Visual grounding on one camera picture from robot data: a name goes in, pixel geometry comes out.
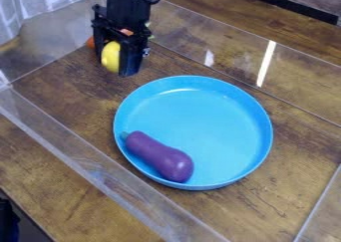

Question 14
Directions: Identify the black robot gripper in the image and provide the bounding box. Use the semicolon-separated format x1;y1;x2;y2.
92;0;155;77

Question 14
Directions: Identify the yellow toy lemon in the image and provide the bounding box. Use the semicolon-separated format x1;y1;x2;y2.
102;42;120;73

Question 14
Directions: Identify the dark wooden baseboard strip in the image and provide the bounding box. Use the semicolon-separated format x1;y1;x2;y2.
258;0;340;25

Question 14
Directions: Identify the blue round plastic tray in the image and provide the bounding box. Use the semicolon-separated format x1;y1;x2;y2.
112;76;273;190

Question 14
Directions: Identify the clear acrylic enclosure wall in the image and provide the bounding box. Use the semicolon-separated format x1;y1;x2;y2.
0;0;341;242

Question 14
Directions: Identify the orange toy carrot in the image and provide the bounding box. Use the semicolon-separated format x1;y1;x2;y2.
87;21;153;49

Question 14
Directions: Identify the grey checkered curtain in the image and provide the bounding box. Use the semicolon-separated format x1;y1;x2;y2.
0;0;82;45

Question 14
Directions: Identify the purple toy eggplant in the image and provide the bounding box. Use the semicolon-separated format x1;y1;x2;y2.
122;130;194;182

